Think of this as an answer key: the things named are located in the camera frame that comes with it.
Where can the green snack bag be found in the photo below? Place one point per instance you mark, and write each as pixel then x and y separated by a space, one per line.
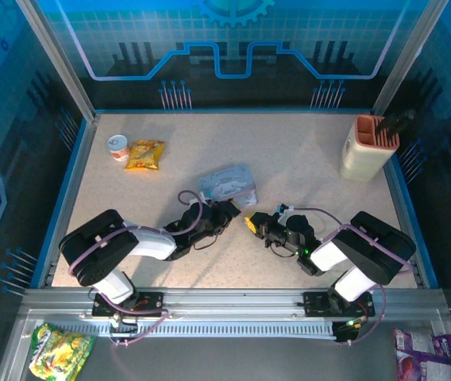
pixel 56 349

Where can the aluminium table side rail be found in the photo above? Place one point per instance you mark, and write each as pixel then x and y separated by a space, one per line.
pixel 76 178
pixel 398 186

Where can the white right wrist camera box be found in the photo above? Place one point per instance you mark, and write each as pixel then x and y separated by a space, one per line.
pixel 285 214

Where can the cartoon dog print tin box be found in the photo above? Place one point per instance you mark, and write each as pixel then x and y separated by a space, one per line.
pixel 225 184

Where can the small white cup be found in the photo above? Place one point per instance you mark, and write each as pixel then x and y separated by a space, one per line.
pixel 118 147

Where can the purple snack bag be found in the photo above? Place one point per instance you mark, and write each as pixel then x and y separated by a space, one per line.
pixel 420 353

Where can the yellow snack bag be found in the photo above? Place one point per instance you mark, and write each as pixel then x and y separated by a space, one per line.
pixel 144 155

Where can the beige knife block orange top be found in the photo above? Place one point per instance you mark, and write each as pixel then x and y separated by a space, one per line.
pixel 362 155

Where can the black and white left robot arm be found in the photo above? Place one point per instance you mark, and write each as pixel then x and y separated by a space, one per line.
pixel 98 246

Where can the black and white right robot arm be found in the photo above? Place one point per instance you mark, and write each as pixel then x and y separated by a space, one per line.
pixel 376 246

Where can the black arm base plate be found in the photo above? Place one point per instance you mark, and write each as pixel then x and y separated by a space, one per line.
pixel 150 303
pixel 314 303

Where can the aluminium mounting rail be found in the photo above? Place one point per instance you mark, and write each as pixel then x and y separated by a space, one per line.
pixel 229 301

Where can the aluminium frame post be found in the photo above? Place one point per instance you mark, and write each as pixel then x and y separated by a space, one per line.
pixel 404 59
pixel 58 59

